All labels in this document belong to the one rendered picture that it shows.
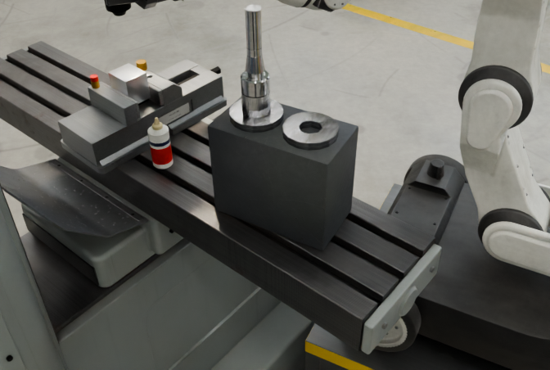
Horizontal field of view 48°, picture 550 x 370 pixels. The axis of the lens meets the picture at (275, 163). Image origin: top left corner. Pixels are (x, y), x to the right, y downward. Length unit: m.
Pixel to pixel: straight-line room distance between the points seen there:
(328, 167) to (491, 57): 0.48
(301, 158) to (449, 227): 0.78
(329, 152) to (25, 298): 0.54
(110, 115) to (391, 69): 2.40
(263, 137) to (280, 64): 2.53
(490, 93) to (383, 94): 2.02
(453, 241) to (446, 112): 1.62
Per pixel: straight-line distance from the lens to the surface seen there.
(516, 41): 1.26
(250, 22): 0.93
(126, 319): 1.37
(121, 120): 1.26
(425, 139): 2.95
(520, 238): 1.45
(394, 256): 1.06
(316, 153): 0.94
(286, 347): 1.81
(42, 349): 1.18
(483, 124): 1.30
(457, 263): 1.56
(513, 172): 1.41
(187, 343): 1.63
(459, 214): 1.70
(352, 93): 3.24
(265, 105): 0.99
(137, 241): 1.28
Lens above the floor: 1.67
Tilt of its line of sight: 38 degrees down
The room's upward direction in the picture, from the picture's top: 1 degrees counter-clockwise
